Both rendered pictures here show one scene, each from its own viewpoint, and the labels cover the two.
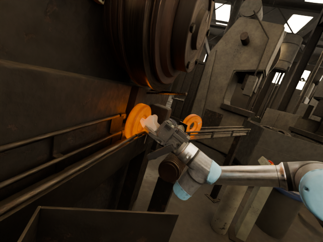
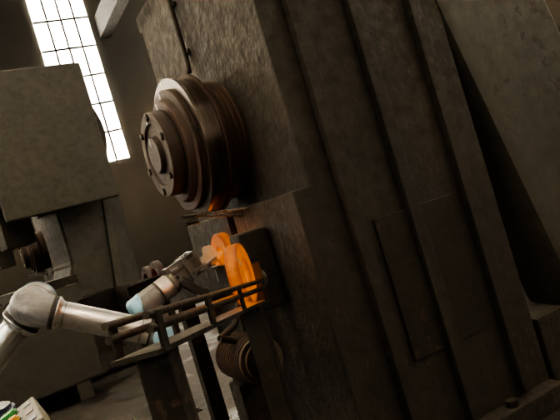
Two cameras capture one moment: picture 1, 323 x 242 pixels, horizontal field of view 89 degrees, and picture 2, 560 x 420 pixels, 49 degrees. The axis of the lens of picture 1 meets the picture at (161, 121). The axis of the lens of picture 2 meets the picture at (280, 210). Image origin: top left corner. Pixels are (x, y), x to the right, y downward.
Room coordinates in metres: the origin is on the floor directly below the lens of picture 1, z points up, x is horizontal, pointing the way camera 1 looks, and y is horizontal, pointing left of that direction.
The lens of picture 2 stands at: (2.31, -1.17, 0.84)
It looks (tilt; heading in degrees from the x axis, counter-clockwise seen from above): 0 degrees down; 137
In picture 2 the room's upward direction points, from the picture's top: 17 degrees counter-clockwise
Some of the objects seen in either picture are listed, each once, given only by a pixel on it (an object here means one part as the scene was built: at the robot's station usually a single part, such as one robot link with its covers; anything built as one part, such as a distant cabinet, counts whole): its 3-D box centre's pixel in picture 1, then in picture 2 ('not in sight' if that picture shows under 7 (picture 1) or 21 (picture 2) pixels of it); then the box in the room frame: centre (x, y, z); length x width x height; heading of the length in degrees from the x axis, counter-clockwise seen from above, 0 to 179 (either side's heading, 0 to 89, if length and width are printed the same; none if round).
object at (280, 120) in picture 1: (279, 135); not in sight; (4.05, -2.86, 0.55); 1.10 x 0.53 x 1.10; 3
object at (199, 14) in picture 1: (195, 30); (162, 154); (0.62, -0.02, 1.11); 0.28 x 0.06 x 0.28; 163
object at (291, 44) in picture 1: (269, 86); not in sight; (8.46, -4.49, 2.25); 0.92 x 0.92 x 4.50
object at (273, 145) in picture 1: (272, 151); not in sight; (2.62, -1.86, 0.39); 1.03 x 0.83 x 0.77; 88
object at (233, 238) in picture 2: (155, 126); (259, 268); (0.87, 0.02, 0.68); 0.11 x 0.08 x 0.24; 73
